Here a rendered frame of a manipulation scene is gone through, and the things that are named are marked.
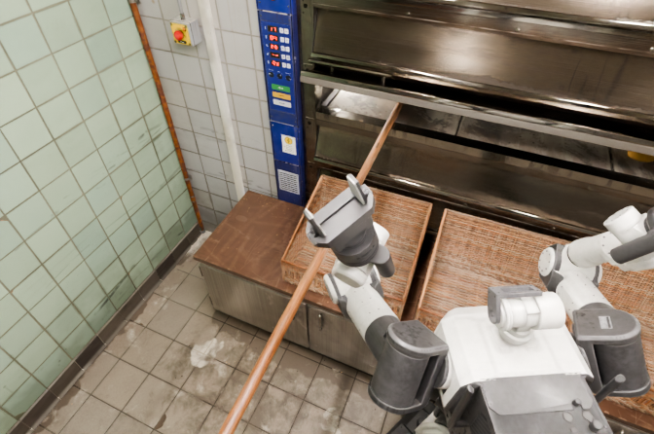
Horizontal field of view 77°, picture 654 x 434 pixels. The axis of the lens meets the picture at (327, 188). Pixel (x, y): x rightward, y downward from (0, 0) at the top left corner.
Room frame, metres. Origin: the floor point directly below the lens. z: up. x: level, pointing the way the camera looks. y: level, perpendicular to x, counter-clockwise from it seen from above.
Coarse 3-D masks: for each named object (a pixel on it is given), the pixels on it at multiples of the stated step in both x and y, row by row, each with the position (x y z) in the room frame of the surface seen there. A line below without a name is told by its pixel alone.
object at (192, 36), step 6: (174, 18) 1.79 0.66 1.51; (180, 18) 1.79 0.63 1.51; (186, 18) 1.79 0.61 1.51; (192, 18) 1.79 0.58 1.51; (174, 24) 1.76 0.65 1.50; (180, 24) 1.75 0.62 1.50; (186, 24) 1.74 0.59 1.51; (192, 24) 1.76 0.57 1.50; (198, 24) 1.79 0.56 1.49; (174, 30) 1.76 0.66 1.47; (180, 30) 1.75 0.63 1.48; (186, 30) 1.74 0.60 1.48; (192, 30) 1.75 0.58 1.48; (198, 30) 1.78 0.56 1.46; (186, 36) 1.74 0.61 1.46; (192, 36) 1.74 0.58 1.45; (198, 36) 1.78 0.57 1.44; (174, 42) 1.77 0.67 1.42; (180, 42) 1.75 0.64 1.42; (186, 42) 1.74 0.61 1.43; (192, 42) 1.74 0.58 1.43; (198, 42) 1.77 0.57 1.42
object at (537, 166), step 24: (336, 120) 1.54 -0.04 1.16; (360, 120) 1.51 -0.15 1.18; (384, 120) 1.51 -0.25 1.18; (432, 144) 1.37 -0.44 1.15; (456, 144) 1.34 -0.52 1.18; (480, 144) 1.33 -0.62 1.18; (528, 168) 1.22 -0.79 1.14; (552, 168) 1.19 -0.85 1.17; (576, 168) 1.18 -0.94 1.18; (600, 168) 1.18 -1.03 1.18; (648, 192) 1.07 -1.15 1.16
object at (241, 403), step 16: (384, 128) 1.40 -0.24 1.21; (368, 160) 1.20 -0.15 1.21; (320, 256) 0.75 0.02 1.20; (304, 288) 0.64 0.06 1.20; (288, 304) 0.59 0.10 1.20; (288, 320) 0.55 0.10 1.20; (272, 336) 0.50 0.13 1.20; (272, 352) 0.46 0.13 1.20; (256, 368) 0.42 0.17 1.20; (256, 384) 0.39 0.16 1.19; (240, 400) 0.35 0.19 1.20; (240, 416) 0.32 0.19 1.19; (224, 432) 0.29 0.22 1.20
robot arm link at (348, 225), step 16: (368, 192) 0.48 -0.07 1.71; (336, 208) 0.46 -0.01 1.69; (352, 208) 0.46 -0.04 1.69; (368, 208) 0.45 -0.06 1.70; (320, 224) 0.44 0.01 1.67; (336, 224) 0.44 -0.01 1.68; (352, 224) 0.43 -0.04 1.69; (368, 224) 0.46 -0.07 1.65; (320, 240) 0.41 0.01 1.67; (336, 240) 0.42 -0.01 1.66; (352, 240) 0.45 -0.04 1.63; (368, 240) 0.46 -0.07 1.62; (352, 256) 0.44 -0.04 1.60; (368, 256) 0.45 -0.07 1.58
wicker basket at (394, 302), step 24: (312, 192) 1.43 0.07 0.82; (336, 192) 1.48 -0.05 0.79; (384, 192) 1.40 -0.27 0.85; (384, 216) 1.37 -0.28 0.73; (408, 216) 1.33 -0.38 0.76; (408, 240) 1.30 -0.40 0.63; (288, 264) 1.08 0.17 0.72; (408, 264) 1.19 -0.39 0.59; (312, 288) 1.05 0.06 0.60; (384, 288) 1.05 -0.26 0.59; (408, 288) 0.95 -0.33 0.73
